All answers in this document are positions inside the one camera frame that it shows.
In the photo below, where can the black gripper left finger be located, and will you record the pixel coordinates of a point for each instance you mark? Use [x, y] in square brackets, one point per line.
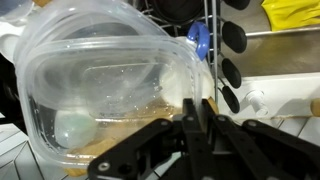
[160, 146]

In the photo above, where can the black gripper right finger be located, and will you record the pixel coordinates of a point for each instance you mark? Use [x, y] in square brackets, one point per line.
[253, 150]

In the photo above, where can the stainless steel sink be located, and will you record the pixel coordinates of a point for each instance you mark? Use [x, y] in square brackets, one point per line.
[283, 53]

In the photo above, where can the stainless steel dish rack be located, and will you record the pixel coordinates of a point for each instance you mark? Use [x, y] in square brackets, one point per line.
[215, 50]

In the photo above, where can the dark round bowl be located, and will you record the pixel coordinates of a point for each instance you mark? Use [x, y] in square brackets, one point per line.
[176, 8]

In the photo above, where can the blue mug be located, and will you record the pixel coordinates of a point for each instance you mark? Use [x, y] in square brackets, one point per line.
[203, 43]

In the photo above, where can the yellow cloth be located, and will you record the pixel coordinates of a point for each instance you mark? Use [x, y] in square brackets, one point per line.
[293, 13]

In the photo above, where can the clear round plastic container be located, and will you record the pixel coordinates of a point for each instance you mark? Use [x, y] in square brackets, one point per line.
[83, 16]

